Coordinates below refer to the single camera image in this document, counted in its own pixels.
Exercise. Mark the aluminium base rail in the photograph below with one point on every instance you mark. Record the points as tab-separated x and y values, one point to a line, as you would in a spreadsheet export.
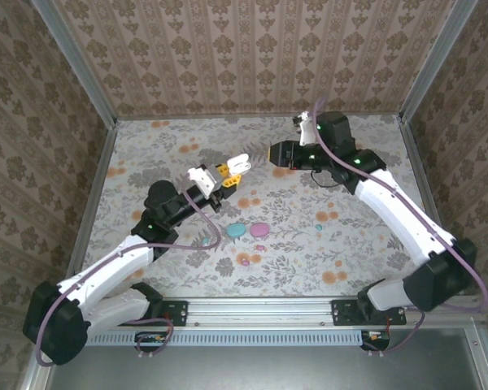
260	310

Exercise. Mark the blue earbud charging case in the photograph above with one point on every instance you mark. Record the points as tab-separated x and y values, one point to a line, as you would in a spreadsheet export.
236	230

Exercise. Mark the grey metal shelf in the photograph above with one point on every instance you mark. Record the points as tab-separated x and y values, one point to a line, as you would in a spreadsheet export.
248	369

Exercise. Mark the pink earbud charging case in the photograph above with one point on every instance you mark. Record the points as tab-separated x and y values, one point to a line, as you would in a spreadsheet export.
259	230

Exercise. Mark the black connector box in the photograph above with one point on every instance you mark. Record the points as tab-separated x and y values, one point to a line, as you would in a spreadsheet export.
376	339
150	339

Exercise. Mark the aluminium side rail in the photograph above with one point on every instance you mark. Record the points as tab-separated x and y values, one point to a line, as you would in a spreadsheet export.
427	191
95	191

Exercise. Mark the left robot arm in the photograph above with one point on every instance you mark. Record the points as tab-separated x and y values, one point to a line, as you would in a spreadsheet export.
105	268

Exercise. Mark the pink earbud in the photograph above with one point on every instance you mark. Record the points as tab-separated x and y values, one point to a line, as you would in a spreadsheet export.
260	247
245	262

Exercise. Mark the aluminium corner post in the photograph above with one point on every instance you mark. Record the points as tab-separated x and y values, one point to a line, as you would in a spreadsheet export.
431	61
77	69

